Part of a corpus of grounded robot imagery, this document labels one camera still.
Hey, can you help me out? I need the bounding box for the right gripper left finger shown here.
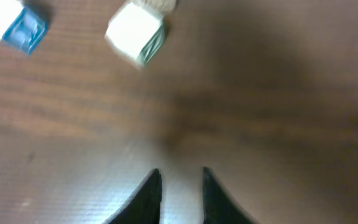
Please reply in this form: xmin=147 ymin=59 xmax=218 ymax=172
xmin=104 ymin=169 xmax=163 ymax=224

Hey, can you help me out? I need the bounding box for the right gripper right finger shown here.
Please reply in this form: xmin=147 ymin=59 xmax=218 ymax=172
xmin=202 ymin=167 xmax=254 ymax=224

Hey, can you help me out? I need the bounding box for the white block centre right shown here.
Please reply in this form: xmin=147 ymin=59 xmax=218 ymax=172
xmin=104 ymin=1 xmax=166 ymax=67

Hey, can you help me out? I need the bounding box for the tan block red side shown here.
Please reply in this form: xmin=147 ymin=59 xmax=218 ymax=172
xmin=131 ymin=0 xmax=178 ymax=14

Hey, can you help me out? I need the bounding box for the umbrella blue edged block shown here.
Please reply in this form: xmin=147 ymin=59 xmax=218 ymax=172
xmin=0 ymin=0 xmax=48 ymax=55

